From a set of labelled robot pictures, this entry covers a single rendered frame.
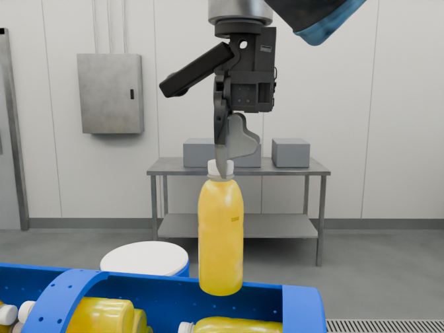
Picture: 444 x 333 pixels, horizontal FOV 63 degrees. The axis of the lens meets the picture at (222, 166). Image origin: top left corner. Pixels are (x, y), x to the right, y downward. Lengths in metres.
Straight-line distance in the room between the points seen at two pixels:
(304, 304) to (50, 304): 0.41
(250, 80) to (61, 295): 0.47
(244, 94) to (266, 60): 0.05
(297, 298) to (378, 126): 3.76
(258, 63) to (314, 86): 3.56
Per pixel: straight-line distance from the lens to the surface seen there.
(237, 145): 0.50
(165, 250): 1.28
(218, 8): 0.51
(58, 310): 0.68
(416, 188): 4.62
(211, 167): 0.53
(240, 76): 0.50
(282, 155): 3.29
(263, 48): 0.51
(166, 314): 0.86
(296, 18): 0.38
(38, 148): 4.50
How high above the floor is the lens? 1.56
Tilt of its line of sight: 12 degrees down
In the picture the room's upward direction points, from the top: straight up
